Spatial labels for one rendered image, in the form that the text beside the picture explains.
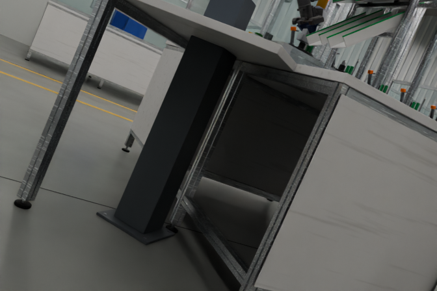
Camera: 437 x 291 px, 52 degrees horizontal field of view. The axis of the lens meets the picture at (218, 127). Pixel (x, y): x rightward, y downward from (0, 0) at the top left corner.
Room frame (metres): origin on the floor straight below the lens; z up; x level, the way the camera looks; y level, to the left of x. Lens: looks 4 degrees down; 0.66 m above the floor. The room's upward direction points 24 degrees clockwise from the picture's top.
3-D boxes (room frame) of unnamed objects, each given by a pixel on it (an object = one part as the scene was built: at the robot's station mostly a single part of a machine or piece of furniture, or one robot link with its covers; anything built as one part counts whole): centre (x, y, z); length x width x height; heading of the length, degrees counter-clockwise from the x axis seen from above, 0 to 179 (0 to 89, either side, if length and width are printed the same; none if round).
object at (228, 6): (1.87, 0.15, 0.96); 0.14 x 0.14 x 0.20; 70
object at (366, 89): (2.28, -0.60, 0.84); 1.50 x 1.41 x 0.03; 25
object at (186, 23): (1.85, 0.10, 0.84); 0.90 x 0.70 x 0.03; 160
